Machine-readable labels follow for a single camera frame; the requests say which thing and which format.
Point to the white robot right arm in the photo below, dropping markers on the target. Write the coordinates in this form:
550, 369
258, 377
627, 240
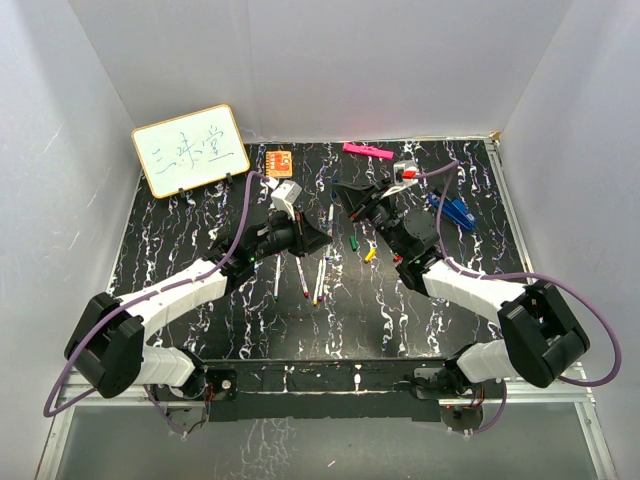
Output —
541, 336

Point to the red-tipped white pen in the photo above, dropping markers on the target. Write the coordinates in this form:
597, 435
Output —
302, 278

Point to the purple-tipped white pen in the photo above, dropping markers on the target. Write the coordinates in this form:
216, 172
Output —
321, 280

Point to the blue clamp tool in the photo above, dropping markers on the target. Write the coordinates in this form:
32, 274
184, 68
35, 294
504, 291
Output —
454, 209

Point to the blue-tipped white pen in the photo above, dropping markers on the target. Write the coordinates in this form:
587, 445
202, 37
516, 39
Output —
330, 219

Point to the yellow-tipped white pen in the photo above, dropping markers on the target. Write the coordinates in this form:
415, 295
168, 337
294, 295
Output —
318, 279

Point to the yellow pen cap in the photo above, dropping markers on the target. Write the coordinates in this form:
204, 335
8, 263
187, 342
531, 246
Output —
370, 255

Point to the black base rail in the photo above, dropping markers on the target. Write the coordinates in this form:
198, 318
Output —
418, 389

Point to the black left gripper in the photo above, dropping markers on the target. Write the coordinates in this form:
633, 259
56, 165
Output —
307, 239

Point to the aluminium frame rail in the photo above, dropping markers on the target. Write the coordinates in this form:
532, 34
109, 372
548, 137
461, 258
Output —
560, 392

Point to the green-tipped white pen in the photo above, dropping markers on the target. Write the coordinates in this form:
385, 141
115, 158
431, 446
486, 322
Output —
277, 277

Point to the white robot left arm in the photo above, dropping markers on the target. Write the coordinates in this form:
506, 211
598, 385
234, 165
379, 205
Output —
109, 344

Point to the pink plastic clip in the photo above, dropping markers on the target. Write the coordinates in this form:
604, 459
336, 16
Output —
367, 151

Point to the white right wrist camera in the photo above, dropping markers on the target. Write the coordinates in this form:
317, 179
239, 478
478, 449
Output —
405, 176

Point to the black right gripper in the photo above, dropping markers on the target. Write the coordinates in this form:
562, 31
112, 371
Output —
353, 198

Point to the small wooden-framed whiteboard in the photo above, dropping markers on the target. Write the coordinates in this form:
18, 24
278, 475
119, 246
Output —
190, 151

